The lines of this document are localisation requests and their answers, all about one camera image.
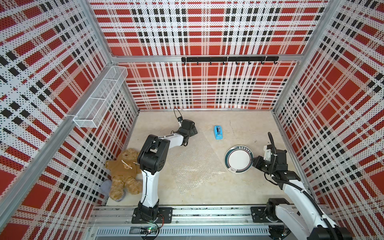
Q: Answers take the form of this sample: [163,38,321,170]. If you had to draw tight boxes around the white plate green red rim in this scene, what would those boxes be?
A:
[225,146,254,174]

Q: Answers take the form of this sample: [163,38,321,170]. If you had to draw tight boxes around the black wall hook rail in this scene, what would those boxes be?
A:
[181,56,279,64]

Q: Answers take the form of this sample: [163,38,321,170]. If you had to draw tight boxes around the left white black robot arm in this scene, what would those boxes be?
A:
[132,117,198,224]

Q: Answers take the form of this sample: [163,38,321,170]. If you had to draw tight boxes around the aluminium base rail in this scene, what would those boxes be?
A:
[85,205,295,240]

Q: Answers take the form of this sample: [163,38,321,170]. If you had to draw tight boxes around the clear bubble wrap sheet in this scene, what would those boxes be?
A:
[166,134,226,194]

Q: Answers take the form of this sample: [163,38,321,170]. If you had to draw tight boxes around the blue tape dispenser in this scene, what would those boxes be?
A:
[214,126,223,140]

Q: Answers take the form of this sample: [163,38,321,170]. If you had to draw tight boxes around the grey blue slipper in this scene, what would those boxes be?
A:
[100,180,126,202]

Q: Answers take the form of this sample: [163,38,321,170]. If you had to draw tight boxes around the green circuit board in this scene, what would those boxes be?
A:
[129,227,159,236]

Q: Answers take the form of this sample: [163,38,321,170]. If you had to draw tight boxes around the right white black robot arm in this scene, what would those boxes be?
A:
[253,144,353,240]

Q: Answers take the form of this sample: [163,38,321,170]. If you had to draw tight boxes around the brown teddy bear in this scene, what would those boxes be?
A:
[105,148,143,202]

